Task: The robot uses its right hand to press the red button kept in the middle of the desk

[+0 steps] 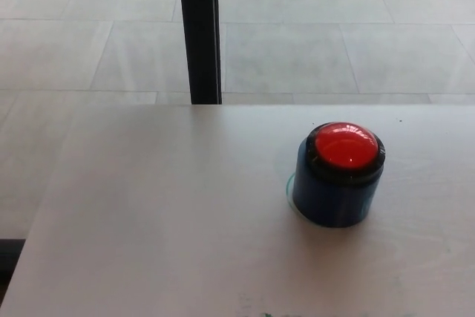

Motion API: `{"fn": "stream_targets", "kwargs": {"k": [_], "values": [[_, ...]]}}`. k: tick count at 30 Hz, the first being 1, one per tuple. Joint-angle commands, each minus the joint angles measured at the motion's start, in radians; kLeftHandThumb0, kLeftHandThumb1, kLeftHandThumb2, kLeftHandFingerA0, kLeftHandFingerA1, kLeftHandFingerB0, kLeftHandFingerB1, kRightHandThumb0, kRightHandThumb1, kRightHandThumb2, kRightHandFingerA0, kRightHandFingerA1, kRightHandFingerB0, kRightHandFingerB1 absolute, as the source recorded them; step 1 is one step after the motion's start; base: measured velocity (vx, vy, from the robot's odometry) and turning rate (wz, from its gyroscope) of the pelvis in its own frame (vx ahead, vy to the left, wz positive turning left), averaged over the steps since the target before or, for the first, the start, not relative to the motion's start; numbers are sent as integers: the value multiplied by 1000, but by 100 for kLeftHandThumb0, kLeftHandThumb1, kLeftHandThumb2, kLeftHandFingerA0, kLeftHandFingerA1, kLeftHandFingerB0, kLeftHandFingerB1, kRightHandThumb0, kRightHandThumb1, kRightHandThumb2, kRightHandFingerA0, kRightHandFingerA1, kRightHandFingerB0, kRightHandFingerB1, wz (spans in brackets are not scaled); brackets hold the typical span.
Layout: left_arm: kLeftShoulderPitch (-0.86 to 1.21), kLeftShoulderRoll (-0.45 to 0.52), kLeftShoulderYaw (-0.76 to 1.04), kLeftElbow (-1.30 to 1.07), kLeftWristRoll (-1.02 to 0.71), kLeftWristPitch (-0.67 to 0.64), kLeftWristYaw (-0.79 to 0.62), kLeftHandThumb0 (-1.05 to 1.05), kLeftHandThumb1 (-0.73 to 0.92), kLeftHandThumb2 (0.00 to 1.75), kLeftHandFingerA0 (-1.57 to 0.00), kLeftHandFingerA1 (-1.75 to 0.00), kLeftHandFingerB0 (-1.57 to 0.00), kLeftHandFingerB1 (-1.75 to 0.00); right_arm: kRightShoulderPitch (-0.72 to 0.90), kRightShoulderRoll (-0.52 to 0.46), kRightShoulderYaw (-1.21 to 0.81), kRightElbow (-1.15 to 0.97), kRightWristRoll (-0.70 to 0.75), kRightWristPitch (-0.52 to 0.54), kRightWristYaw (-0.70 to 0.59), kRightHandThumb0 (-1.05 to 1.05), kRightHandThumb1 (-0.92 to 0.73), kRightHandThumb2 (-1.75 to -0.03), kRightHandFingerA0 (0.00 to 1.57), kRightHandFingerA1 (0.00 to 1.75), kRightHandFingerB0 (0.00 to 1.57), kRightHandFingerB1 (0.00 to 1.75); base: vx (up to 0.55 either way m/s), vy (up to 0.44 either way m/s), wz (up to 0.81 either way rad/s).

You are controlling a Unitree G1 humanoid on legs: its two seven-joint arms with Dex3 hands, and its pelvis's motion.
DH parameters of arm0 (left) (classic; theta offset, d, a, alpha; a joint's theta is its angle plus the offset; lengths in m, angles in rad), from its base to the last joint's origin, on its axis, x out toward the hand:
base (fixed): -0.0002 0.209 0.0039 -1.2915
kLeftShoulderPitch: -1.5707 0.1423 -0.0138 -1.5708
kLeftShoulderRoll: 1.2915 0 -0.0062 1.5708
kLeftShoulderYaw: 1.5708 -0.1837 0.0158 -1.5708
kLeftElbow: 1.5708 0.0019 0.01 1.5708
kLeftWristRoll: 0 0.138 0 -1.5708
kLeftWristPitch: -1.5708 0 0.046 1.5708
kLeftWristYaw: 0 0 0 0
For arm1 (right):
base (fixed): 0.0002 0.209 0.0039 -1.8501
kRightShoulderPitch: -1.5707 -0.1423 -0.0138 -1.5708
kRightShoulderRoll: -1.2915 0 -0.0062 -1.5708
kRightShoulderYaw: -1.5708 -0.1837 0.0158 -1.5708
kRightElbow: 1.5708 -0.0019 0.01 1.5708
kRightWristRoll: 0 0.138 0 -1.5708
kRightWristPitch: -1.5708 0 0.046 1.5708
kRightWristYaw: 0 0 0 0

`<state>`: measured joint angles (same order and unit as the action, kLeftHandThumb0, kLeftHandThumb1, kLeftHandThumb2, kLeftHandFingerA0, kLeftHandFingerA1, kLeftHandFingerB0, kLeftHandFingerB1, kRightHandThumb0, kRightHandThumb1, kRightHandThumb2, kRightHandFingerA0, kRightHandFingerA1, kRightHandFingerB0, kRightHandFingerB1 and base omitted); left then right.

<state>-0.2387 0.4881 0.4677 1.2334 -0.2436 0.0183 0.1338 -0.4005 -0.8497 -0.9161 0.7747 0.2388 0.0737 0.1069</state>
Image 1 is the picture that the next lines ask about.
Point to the red dome button blue base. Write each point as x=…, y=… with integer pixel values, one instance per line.
x=345, y=148

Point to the black vertical post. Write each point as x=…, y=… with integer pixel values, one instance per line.
x=200, y=31

